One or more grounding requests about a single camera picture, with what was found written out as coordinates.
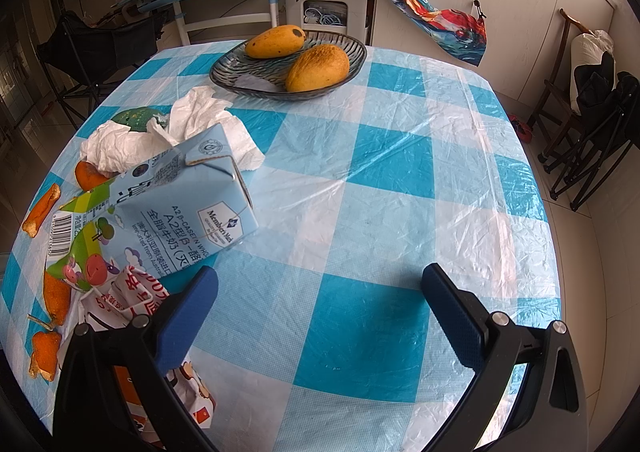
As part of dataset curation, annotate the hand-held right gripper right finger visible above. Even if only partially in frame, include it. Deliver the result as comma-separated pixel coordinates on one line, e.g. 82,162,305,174
421,262,588,452

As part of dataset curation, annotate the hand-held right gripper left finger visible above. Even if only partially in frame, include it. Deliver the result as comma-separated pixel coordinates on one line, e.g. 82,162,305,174
52,264,221,452

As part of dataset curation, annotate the red and white snack wrapper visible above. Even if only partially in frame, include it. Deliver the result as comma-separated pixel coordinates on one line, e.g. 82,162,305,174
65,266,217,450

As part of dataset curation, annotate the blue and green milk carton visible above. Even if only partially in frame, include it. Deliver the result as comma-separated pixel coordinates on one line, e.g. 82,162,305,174
44,123,260,294

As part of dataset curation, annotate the orange peel piece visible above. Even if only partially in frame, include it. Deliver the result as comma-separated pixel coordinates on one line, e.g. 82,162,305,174
27,314,63,380
42,269,73,328
22,183,62,238
75,161,117,192

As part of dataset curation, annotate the white tissue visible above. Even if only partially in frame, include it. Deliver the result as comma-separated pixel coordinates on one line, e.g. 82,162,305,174
147,86,266,172
80,121,173,179

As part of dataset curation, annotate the blue white checkered tablecloth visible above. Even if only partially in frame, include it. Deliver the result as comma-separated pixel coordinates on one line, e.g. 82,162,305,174
0,39,563,452

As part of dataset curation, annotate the red item on floor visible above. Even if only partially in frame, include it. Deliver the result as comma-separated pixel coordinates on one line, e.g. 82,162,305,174
510,114,533,143

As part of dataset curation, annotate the green frog toy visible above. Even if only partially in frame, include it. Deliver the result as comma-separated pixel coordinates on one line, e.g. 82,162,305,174
111,107,163,134

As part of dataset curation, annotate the wooden chair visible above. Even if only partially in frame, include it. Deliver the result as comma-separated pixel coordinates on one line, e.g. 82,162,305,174
527,8,601,168

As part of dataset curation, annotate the dark woven fruit tray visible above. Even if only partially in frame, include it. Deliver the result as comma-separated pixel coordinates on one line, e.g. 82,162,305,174
209,30,368,100

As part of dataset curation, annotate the black folding camp chair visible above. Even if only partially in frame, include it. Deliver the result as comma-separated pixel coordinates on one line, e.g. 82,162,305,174
36,12,168,130

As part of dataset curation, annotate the yellow mango with dark spot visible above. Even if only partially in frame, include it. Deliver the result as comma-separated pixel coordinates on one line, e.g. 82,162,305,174
244,25,307,59

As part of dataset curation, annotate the white bag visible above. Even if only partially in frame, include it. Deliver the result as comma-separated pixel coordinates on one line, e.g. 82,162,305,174
570,29,615,115

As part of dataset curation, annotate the white wall cabinet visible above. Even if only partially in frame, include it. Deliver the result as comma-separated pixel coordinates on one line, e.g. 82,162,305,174
480,0,616,108

